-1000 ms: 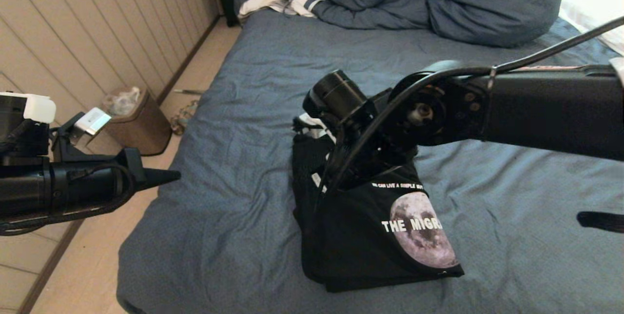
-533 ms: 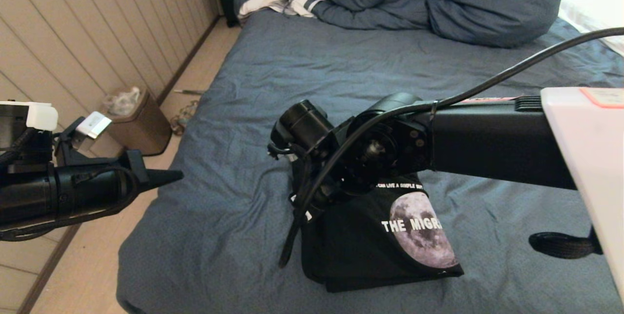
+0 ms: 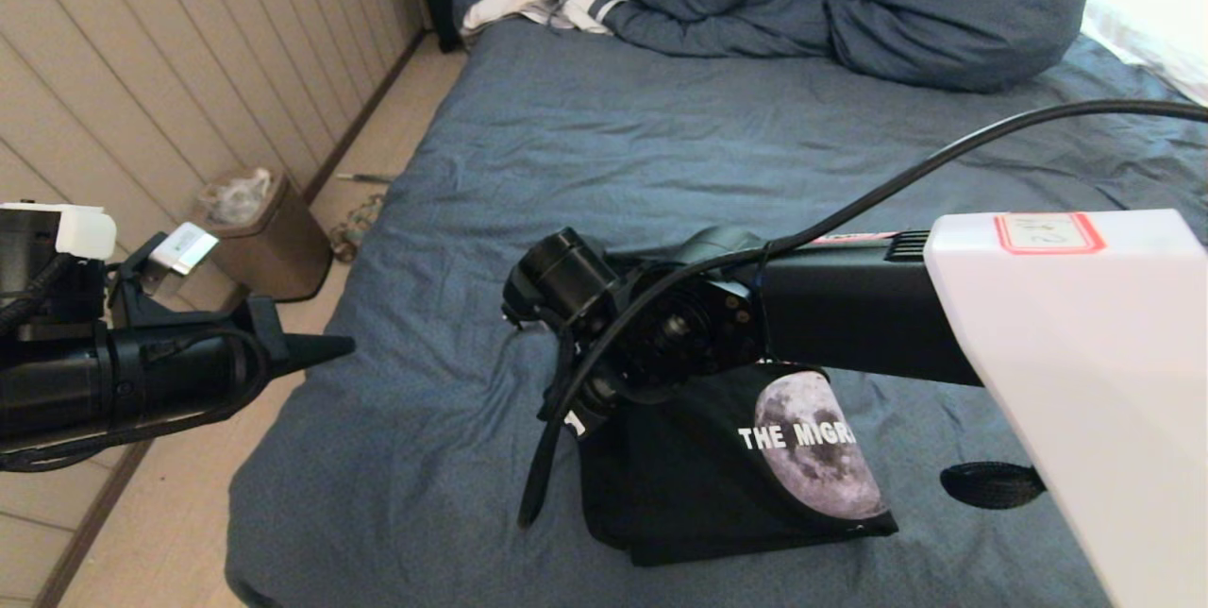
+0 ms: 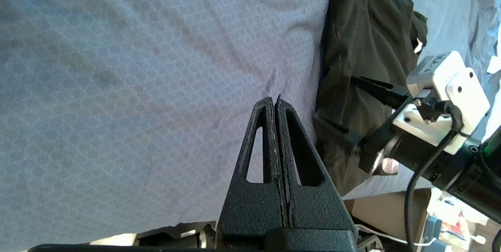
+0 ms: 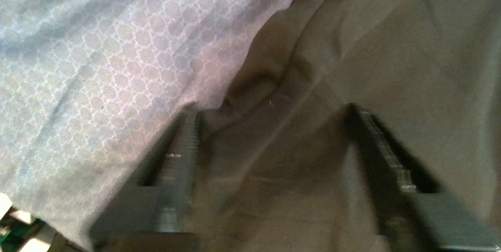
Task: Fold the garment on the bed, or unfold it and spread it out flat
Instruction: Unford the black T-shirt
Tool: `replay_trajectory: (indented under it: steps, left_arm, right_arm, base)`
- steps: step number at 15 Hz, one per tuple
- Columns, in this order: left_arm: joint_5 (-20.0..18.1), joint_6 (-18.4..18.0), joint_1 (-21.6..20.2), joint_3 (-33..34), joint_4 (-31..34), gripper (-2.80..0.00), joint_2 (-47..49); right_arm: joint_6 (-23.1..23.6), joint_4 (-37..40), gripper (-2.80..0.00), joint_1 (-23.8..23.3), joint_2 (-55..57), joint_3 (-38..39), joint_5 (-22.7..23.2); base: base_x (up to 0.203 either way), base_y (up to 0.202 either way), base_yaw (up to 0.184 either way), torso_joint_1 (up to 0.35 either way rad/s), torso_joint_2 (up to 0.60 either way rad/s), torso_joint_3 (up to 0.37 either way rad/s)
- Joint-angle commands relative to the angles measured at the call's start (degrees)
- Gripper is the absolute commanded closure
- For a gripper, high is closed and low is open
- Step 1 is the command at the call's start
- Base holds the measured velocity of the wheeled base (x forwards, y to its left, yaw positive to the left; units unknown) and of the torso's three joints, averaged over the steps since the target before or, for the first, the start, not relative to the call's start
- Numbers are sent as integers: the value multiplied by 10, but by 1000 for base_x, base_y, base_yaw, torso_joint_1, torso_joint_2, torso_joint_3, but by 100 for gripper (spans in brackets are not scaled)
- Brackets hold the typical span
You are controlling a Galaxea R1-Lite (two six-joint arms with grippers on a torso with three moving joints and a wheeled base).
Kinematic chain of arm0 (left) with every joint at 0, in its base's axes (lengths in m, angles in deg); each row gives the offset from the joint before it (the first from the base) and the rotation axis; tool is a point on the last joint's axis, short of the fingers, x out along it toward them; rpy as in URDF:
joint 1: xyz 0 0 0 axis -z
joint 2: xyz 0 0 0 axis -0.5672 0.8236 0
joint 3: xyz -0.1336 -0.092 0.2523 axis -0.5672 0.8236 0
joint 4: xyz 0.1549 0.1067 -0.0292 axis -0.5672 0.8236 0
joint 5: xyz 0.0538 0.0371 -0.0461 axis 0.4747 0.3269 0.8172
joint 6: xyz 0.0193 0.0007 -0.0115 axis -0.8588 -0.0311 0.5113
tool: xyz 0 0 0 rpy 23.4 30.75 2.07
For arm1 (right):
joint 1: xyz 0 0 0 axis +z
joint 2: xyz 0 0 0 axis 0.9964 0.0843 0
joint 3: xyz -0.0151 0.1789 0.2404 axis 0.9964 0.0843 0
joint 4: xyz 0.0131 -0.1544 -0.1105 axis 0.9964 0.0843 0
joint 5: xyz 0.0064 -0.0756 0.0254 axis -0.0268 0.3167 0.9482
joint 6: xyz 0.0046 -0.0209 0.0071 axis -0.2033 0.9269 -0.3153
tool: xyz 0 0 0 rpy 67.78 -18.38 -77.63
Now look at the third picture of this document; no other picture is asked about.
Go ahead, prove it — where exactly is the patterned item on floor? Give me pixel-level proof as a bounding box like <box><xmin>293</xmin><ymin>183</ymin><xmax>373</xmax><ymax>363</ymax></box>
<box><xmin>330</xmin><ymin>195</ymin><xmax>390</xmax><ymax>264</ymax></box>

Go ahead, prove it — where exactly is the brown trash bin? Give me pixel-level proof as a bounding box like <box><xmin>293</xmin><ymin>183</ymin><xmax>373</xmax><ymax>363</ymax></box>
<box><xmin>193</xmin><ymin>169</ymin><xmax>335</xmax><ymax>304</ymax></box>

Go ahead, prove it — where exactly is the clear plastic bin liner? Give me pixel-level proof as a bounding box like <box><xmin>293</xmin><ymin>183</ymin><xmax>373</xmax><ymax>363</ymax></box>
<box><xmin>201</xmin><ymin>169</ymin><xmax>277</xmax><ymax>227</ymax></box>

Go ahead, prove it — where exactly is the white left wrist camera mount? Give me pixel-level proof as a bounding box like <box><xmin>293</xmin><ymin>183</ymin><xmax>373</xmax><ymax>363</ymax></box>
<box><xmin>0</xmin><ymin>202</ymin><xmax>221</xmax><ymax>299</ymax></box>

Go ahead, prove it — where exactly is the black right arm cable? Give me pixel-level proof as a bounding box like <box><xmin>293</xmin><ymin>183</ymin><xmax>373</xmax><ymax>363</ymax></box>
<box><xmin>517</xmin><ymin>98</ymin><xmax>1208</xmax><ymax>531</ymax></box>

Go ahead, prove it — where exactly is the black moon print T-shirt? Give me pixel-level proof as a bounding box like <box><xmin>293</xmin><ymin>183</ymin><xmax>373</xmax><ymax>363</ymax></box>
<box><xmin>578</xmin><ymin>361</ymin><xmax>899</xmax><ymax>568</ymax></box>

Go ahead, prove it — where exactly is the white pillow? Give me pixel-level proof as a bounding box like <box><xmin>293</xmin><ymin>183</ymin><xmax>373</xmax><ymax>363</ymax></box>
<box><xmin>1082</xmin><ymin>0</ymin><xmax>1208</xmax><ymax>109</ymax></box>

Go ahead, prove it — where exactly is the blue bed sheet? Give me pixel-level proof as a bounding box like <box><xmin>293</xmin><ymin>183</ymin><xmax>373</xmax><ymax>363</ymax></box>
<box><xmin>226</xmin><ymin>18</ymin><xmax>1208</xmax><ymax>608</ymax></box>

